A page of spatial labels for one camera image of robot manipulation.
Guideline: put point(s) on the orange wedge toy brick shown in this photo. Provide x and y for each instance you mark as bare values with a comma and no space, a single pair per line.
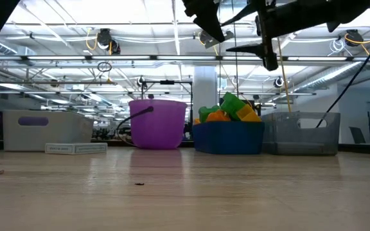
218,117

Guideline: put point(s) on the distant black rig frame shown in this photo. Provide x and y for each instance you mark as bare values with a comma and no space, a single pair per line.
167,82

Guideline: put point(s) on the clear grey plastic bin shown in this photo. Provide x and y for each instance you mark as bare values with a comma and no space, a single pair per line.
300,141

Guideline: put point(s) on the purple plastic bucket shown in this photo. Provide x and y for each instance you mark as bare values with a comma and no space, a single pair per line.
159,128

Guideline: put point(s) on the white room pillar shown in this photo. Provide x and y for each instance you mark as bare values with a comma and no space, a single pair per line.
206,86

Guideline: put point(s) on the long ceiling light bar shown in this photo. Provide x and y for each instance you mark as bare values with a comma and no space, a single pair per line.
124,58

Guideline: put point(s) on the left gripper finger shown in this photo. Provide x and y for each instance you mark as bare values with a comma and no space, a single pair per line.
207,16

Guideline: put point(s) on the silver ventilation duct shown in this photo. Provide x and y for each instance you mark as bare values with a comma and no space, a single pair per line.
332,74

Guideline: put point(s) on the mint toy brick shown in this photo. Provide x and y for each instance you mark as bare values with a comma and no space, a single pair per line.
223,38

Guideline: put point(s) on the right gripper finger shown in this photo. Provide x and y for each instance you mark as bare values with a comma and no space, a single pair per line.
252,48
243,14

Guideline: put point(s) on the teal plastic bin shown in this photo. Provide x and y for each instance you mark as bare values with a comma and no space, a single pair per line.
228,138

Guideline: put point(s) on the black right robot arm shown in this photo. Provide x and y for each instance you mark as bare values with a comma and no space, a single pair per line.
358,9

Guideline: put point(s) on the white plastic bin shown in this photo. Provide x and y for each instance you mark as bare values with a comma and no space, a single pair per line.
63,131

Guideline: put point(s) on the dark grey tilted panel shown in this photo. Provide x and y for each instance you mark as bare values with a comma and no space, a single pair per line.
357,135

